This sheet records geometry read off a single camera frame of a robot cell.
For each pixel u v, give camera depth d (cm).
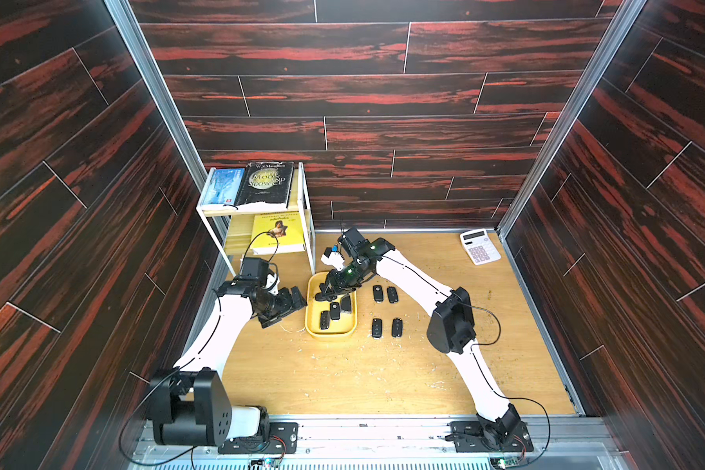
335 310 96
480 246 114
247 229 99
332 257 84
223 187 86
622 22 68
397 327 93
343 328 93
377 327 93
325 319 93
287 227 96
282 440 72
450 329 57
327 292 85
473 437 73
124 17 66
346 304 98
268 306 69
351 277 78
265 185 86
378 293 102
